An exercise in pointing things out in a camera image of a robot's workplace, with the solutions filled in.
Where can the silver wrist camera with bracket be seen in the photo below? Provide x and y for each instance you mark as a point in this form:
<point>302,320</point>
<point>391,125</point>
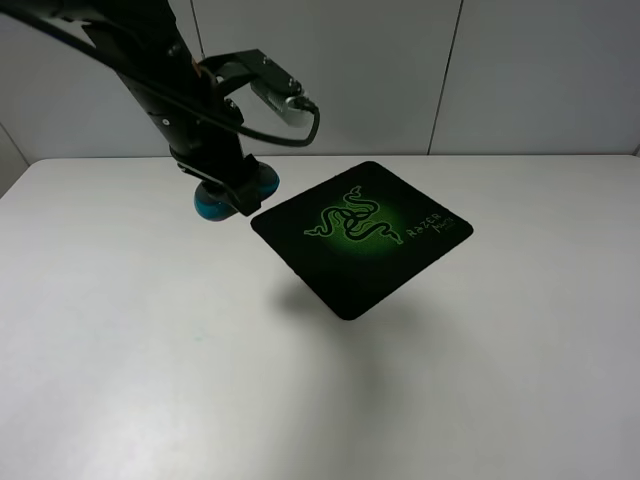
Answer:
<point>275,87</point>

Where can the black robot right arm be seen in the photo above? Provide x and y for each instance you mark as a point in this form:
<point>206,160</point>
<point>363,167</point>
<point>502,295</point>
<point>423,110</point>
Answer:
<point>189,105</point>

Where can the grey and teal computer mouse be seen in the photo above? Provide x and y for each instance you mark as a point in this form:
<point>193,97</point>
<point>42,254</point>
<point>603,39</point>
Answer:
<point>209,202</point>

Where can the black green Razer mouse pad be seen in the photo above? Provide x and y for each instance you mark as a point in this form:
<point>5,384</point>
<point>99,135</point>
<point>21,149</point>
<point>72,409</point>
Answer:
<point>358,237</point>

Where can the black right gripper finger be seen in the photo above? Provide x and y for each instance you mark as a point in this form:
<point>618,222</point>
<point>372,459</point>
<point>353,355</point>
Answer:
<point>238,185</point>
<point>213,177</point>

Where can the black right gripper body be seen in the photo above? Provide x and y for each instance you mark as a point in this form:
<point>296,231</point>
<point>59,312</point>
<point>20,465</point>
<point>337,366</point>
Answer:
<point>167,60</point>

